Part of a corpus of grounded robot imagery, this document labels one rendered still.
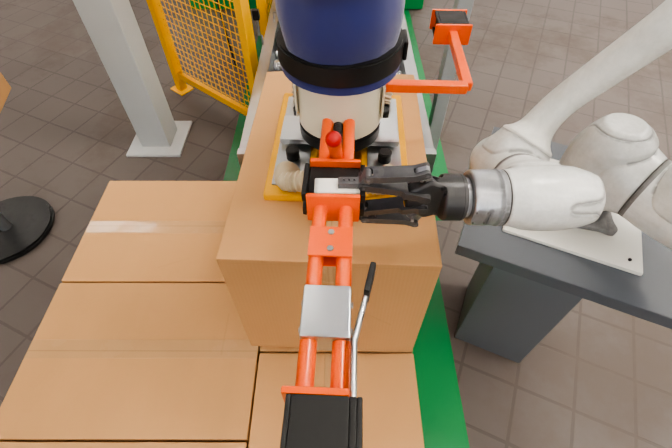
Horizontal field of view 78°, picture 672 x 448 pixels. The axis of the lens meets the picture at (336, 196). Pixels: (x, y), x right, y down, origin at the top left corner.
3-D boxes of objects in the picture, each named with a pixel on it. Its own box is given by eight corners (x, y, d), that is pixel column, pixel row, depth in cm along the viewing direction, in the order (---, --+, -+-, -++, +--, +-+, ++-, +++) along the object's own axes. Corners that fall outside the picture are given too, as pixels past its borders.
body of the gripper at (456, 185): (476, 197, 60) (412, 197, 60) (462, 231, 67) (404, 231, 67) (465, 161, 65) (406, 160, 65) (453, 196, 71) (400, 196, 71)
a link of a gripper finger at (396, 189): (428, 204, 64) (431, 199, 63) (358, 194, 62) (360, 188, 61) (424, 186, 67) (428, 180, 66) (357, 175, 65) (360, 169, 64)
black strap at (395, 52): (286, 23, 84) (284, 3, 81) (401, 25, 83) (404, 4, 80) (269, 88, 69) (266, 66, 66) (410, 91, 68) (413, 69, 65)
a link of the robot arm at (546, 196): (507, 243, 63) (479, 209, 75) (610, 243, 63) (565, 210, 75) (519, 175, 59) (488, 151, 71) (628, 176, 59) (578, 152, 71)
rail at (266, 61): (289, -42, 312) (287, -71, 298) (297, -42, 312) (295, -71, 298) (246, 186, 162) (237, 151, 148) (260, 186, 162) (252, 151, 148)
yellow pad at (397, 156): (360, 100, 104) (361, 83, 100) (400, 101, 104) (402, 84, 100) (359, 204, 82) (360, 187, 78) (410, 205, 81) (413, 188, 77)
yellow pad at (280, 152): (284, 98, 104) (282, 81, 101) (324, 99, 104) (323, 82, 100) (263, 201, 82) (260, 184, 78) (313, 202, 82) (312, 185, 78)
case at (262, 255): (281, 173, 143) (266, 70, 113) (398, 176, 141) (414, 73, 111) (250, 346, 103) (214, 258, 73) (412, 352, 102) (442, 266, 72)
